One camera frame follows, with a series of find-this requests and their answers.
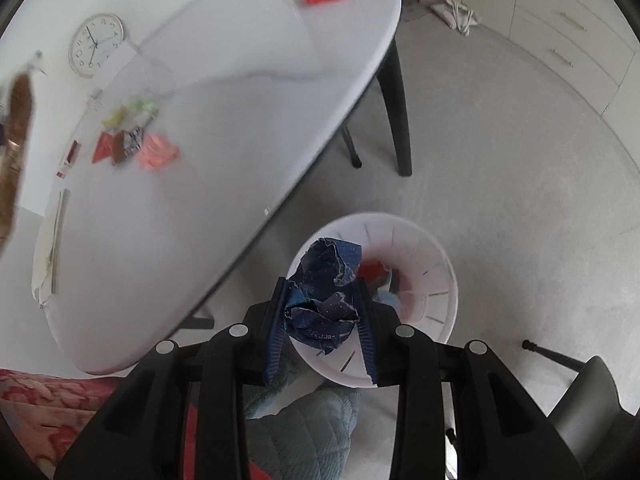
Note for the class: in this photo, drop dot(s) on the green crumpled paper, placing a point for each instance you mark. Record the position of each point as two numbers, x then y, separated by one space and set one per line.
145 108

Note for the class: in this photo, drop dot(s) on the brown wrapper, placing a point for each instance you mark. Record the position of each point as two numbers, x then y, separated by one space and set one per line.
119 149

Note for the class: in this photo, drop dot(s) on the red garment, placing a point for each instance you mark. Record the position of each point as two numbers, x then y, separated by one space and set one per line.
192 435

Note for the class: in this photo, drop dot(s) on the orange red wrapper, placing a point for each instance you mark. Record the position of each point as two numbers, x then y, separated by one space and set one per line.
102 149

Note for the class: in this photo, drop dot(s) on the white round wall clock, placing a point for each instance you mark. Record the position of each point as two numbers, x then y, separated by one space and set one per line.
95 45

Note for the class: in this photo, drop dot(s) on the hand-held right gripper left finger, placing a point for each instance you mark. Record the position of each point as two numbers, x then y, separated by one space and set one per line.
275 340

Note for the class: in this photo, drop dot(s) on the black table leg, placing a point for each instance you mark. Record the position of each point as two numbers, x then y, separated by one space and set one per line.
350 145
400 110

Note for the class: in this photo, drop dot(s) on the teal quilted garment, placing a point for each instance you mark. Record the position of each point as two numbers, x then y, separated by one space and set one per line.
300 430

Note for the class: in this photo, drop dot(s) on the navy wrapper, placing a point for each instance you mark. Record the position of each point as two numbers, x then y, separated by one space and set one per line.
320 310

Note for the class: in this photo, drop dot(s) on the grey chair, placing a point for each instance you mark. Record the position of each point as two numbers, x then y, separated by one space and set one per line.
590 410

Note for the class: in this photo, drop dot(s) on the white tote bag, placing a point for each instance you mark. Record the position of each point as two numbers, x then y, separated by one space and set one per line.
452 12

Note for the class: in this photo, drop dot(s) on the pink floral blanket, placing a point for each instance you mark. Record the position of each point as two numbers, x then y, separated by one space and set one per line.
40 400

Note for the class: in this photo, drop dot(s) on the white card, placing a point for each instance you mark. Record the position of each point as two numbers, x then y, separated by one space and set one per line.
120 62

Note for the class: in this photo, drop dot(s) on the blurred brown object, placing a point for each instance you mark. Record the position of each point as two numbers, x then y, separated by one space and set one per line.
17 160

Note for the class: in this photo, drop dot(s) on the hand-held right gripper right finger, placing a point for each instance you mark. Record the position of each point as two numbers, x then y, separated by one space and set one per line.
367 345

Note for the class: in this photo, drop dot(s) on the pink crumpled paper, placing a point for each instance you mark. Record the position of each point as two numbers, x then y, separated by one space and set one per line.
157 152

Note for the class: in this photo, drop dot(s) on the white slotted bin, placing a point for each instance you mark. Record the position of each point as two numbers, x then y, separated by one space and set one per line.
430 260

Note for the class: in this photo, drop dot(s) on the silver printed wrapper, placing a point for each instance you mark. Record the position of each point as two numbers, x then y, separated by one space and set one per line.
134 140

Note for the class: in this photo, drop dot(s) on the cream paper stack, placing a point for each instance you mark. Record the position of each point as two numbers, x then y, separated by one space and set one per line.
50 250

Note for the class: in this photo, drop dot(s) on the small pink box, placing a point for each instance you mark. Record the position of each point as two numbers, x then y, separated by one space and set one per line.
67 160

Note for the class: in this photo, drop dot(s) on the yellow crumpled wrapper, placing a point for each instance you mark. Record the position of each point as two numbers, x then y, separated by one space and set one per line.
116 117

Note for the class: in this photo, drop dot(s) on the beige drawer cabinet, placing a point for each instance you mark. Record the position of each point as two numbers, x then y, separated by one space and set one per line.
565 20

